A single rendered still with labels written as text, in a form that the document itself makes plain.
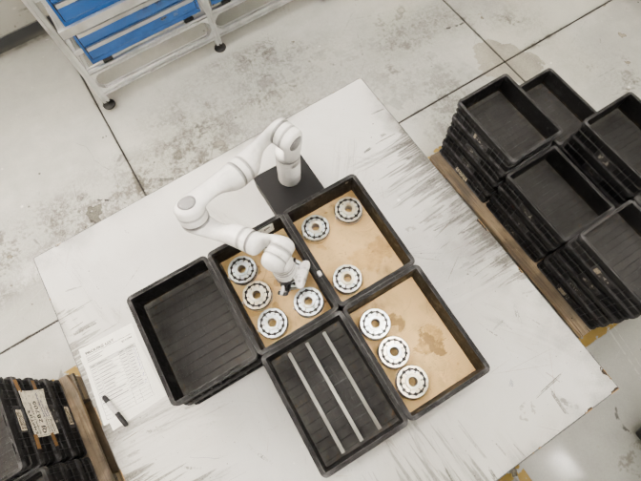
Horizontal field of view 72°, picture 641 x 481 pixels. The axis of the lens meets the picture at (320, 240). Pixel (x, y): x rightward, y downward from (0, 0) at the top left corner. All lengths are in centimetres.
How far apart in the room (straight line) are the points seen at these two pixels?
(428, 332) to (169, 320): 90
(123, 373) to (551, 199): 202
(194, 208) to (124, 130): 187
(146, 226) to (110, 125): 139
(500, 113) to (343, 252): 119
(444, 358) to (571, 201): 118
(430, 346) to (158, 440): 99
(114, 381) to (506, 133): 201
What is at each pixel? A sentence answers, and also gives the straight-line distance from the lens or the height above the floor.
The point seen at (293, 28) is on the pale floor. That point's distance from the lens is 338.
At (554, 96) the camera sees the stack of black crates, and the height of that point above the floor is 27.
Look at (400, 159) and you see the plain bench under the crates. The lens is 192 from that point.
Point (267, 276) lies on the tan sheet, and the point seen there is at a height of 83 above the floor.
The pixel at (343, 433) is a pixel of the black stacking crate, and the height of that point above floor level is 83.
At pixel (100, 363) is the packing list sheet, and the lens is 187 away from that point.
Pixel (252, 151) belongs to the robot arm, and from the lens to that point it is 145.
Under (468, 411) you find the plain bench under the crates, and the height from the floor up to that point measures 70.
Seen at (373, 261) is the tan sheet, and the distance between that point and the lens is 159.
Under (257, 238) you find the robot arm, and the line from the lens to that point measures 123.
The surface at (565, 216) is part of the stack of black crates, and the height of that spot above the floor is 38.
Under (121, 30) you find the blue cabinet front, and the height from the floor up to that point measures 44.
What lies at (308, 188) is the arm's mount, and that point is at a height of 77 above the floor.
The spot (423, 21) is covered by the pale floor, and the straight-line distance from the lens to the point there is 343.
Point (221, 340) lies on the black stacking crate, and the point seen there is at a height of 83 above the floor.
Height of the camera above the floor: 234
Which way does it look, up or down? 70 degrees down
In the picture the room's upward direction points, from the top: 7 degrees counter-clockwise
